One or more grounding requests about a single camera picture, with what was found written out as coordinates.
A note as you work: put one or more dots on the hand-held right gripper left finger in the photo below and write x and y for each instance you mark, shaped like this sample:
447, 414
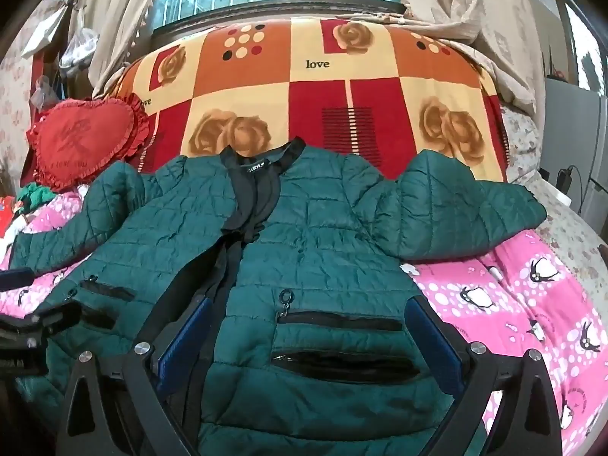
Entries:
183, 342

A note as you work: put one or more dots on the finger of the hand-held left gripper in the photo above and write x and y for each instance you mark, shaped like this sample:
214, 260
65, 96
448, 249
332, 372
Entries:
57, 318
16, 279

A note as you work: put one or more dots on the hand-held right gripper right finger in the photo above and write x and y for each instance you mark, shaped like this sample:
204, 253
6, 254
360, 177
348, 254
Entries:
430, 337

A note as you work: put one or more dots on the green quilted jacket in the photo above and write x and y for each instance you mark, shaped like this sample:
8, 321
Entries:
308, 247

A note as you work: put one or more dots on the red cloth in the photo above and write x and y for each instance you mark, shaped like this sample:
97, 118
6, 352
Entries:
7, 213

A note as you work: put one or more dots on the pink penguin blanket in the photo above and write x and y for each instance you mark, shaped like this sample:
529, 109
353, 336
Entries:
498, 289

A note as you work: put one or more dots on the green ruffled cloth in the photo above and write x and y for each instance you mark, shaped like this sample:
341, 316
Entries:
38, 197

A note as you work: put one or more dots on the red heart-shaped pillow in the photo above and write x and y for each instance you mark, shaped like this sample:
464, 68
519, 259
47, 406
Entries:
80, 137

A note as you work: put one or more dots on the floral bedsheet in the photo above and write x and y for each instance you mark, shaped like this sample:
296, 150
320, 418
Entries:
572, 237

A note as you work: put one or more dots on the clear plastic bag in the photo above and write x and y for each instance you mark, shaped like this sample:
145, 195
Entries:
78, 52

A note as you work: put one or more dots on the white refrigerator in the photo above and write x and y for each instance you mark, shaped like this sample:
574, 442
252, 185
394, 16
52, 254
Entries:
577, 123

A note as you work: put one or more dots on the red orange rose blanket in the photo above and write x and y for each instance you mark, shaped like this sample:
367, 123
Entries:
308, 104

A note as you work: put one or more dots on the beige curtain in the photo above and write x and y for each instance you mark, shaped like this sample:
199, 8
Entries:
484, 19
123, 9

